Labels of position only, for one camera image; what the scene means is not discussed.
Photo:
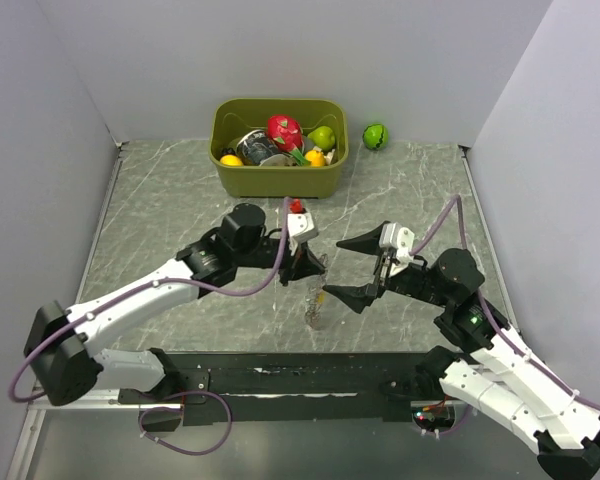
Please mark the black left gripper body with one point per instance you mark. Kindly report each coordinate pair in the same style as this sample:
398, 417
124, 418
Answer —
264, 255

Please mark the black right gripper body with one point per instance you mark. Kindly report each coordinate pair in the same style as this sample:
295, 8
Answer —
413, 281

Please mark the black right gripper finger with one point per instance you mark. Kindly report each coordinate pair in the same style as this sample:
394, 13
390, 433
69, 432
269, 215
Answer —
367, 243
355, 298

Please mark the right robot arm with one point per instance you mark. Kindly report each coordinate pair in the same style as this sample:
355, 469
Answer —
491, 368

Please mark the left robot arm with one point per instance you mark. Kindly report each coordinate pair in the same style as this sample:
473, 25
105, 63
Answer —
69, 348

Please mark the yellow lemon toy left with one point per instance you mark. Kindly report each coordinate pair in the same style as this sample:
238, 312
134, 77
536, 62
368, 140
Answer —
231, 160

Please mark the yellow lemon toy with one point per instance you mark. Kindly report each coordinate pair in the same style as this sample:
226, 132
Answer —
315, 158
231, 160

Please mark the yellow lemon toy right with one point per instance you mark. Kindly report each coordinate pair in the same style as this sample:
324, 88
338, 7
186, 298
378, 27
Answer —
315, 158

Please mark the green watermelon toy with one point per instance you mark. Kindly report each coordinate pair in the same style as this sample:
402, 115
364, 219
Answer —
375, 136

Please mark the green pear toy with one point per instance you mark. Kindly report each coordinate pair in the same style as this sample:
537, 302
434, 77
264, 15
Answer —
323, 137

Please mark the red dragon fruit toy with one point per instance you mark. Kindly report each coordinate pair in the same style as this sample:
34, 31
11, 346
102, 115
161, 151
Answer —
285, 132

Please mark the olive green plastic bin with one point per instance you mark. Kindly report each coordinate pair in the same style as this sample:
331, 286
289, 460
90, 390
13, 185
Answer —
236, 117

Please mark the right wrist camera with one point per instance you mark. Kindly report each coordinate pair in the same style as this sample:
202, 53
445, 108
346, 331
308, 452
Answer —
396, 242

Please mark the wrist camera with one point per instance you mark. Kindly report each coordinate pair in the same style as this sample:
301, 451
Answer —
396, 242
301, 228

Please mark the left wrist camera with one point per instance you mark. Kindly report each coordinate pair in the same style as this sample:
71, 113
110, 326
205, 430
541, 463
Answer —
301, 228

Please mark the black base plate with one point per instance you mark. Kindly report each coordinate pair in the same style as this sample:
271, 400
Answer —
213, 386

